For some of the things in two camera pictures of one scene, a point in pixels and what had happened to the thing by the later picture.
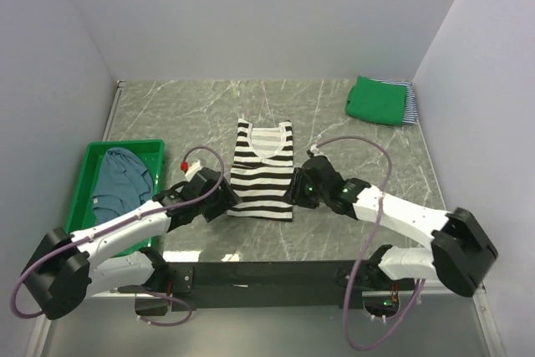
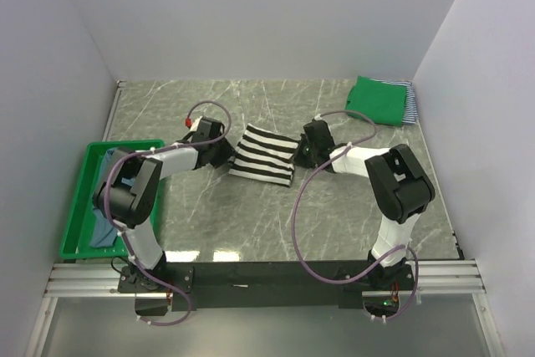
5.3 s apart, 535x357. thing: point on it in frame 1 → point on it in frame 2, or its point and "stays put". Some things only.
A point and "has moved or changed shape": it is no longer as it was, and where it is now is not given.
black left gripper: [226, 198] → [227, 150]
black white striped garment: [262, 170] has moved or changed shape
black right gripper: [296, 196] → [298, 159]
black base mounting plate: [270, 285] stays put
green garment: [377, 101] stays put
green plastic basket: [80, 216] stays put
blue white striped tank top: [410, 114] stays put
